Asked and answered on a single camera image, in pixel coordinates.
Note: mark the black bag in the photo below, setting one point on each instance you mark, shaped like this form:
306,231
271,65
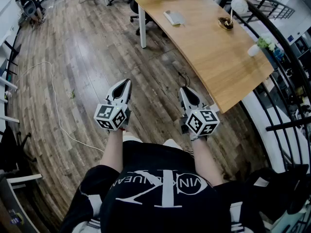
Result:
274,190

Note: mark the gold lamp with white globe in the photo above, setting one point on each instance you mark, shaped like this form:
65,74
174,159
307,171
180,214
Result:
239,5

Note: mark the person's left forearm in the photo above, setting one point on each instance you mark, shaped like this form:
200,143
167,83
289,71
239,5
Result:
113,152

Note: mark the wooden curved table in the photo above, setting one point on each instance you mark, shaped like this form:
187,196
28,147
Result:
286,125

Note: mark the white metal frame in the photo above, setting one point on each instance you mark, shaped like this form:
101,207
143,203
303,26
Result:
23,178

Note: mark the green plant scrap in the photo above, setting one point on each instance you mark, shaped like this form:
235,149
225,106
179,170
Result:
72,94

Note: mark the person's white shorts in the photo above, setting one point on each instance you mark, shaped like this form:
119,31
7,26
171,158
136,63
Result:
131,138

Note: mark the white table leg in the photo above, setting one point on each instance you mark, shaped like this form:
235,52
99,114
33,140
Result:
143,28

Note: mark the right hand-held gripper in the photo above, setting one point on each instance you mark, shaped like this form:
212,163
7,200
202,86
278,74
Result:
202,122

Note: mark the white vase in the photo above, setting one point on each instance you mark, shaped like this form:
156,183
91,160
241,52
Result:
253,50

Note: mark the person's black printed t-shirt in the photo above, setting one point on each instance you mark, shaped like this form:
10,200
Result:
158,215

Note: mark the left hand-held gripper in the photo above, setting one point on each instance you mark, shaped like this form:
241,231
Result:
110,116

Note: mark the white and green flowers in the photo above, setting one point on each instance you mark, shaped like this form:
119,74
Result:
266,42

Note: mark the person's right forearm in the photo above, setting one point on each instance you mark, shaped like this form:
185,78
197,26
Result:
206,164

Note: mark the white wristband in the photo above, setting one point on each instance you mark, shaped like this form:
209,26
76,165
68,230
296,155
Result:
194,137

